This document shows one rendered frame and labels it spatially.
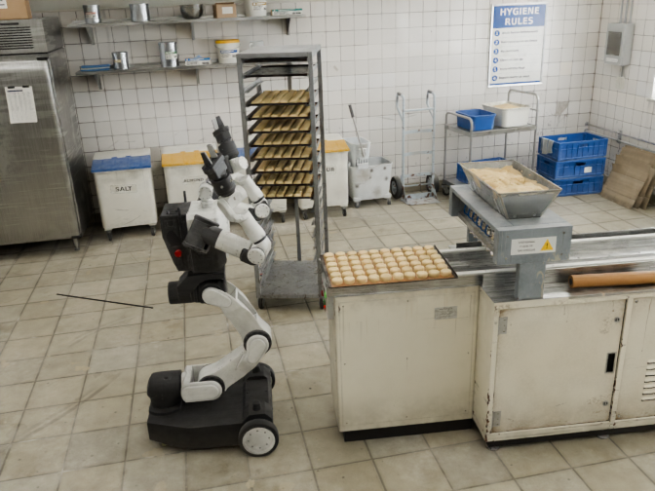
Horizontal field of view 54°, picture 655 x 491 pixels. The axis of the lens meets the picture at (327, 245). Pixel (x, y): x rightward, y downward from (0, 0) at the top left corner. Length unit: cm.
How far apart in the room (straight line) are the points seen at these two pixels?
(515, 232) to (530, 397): 87
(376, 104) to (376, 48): 59
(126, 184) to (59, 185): 60
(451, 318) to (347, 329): 50
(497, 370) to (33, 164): 441
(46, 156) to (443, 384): 411
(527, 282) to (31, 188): 452
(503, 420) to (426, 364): 45
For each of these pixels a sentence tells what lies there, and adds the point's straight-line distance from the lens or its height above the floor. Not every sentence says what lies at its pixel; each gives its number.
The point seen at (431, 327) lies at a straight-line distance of 312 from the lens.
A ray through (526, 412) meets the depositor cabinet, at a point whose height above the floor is 23.
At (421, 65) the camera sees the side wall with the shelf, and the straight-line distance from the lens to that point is 723.
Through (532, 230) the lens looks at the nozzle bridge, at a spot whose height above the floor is 117.
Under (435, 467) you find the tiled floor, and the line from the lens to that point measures 330.
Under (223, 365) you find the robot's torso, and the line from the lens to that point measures 336.
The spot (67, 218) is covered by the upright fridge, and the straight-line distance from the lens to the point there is 623.
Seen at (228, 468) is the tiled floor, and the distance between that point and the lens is 334.
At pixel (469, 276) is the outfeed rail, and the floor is 89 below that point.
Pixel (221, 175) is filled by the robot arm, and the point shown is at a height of 147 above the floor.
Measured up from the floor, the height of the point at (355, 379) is 39.
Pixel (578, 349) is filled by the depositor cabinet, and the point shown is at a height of 56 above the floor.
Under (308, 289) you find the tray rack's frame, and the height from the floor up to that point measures 15.
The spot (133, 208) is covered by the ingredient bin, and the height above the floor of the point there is 30.
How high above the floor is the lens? 213
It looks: 21 degrees down
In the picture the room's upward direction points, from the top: 2 degrees counter-clockwise
